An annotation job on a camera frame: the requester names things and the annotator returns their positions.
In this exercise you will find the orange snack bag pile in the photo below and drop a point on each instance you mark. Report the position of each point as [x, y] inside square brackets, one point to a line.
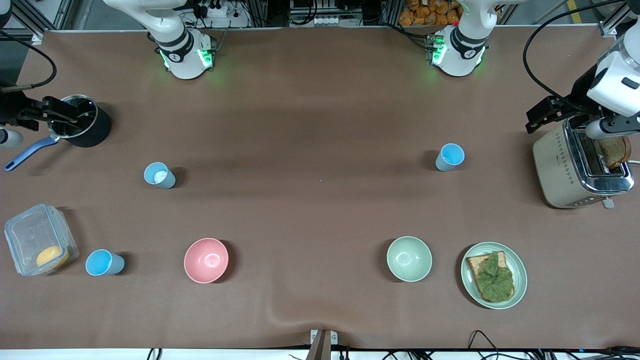
[430, 12]

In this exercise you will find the clear plastic food container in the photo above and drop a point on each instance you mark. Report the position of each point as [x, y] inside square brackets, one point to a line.
[30, 235]

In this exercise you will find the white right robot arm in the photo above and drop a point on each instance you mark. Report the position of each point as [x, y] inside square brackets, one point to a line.
[182, 50]

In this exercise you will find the metal table clamp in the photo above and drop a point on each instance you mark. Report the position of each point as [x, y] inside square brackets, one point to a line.
[323, 342]

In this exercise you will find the glass lid with blue knob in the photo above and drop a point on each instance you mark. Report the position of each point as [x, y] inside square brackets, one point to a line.
[82, 107]

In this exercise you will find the brown toast slice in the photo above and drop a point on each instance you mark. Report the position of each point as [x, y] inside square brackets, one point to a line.
[614, 151]

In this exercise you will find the blue cup with whitish inside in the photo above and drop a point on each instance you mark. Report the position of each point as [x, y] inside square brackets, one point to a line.
[160, 176]

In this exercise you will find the pale green bowl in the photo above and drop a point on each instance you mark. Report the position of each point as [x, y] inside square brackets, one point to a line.
[409, 259]

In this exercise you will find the pink bowl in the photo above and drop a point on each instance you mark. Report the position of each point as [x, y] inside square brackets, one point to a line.
[206, 260]

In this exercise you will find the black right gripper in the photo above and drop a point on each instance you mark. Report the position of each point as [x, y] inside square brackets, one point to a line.
[10, 110]

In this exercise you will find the white power strip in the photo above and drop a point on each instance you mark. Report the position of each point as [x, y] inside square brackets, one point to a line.
[216, 10]
[326, 21]

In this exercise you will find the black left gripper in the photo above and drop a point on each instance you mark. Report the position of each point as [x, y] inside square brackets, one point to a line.
[578, 95]

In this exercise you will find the pale green plate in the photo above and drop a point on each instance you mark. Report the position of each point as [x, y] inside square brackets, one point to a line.
[520, 272]

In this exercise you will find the plain blue plastic cup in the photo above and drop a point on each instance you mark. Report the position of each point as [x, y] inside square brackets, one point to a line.
[102, 263]
[451, 156]

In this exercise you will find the brown table cloth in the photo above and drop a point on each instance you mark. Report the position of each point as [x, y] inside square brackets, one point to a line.
[320, 125]

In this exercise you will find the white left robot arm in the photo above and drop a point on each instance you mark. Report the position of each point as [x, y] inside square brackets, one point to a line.
[462, 50]

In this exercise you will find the green lettuce leaf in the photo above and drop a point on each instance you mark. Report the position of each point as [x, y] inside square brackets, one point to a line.
[495, 280]

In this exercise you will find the yellow round food piece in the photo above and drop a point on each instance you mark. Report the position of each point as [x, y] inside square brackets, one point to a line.
[51, 257]

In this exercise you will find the toast slice under lettuce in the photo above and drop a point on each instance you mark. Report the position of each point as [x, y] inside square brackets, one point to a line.
[474, 262]

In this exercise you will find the cream and chrome toaster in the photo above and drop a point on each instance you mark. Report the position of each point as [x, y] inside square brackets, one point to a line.
[555, 170]

